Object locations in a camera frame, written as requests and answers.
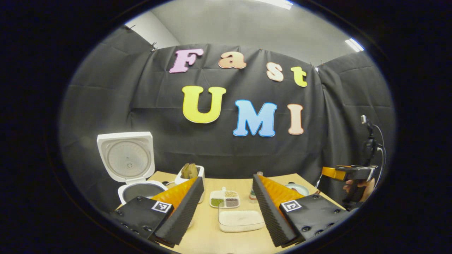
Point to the white rice cooker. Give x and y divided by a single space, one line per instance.
125 158

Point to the clear plastic water bottle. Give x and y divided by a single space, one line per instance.
252 195

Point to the small ceiling light panel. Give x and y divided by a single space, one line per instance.
354 44

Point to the pale green plate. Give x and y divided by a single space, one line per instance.
300 188

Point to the clear container of rice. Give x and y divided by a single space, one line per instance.
240 220

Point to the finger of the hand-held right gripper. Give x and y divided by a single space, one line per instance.
333 172

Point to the white toaster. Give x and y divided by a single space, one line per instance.
201 173

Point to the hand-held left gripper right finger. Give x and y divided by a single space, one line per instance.
270 215

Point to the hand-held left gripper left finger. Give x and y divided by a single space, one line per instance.
183 211

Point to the white divided bean dish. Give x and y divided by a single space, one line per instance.
226 198

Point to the brown toast slice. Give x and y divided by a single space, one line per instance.
185 171
193 171

